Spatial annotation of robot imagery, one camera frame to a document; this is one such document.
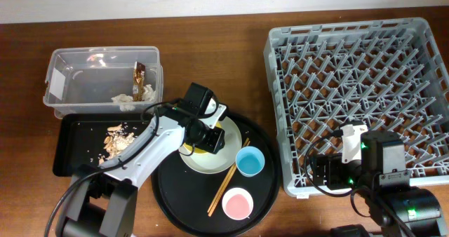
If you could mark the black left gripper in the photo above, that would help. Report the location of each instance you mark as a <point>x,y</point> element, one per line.
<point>215,142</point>

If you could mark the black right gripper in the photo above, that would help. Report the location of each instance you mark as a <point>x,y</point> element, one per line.
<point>332,163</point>

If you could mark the yellow plastic bowl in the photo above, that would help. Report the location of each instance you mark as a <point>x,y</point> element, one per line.
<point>205,140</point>

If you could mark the light blue plastic cup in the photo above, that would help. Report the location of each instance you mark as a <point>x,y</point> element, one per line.
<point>250,161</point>

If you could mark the white tissue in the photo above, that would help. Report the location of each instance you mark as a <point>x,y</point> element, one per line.
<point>149,94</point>

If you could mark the pink plastic cup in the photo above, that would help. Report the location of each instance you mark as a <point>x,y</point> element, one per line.
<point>237,203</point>

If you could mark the brown foil snack wrapper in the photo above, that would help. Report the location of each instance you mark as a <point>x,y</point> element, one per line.
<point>138,81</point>

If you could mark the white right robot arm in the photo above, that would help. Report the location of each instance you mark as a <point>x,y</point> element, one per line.
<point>381,178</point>

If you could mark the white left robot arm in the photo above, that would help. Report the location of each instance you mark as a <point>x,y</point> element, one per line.
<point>102,200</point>

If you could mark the clear plastic waste bin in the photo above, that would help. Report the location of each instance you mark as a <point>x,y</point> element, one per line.
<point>83,80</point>

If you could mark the black rectangular waste tray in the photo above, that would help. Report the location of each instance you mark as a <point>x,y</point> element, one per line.
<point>81,139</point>

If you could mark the grey plastic dishwasher rack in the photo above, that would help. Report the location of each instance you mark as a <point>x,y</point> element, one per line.
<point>388,74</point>

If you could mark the round black serving tray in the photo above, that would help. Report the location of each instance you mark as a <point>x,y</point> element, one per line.
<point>184,195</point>

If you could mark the peanut shells and rice pile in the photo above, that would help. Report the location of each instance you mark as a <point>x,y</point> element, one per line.
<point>116,141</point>

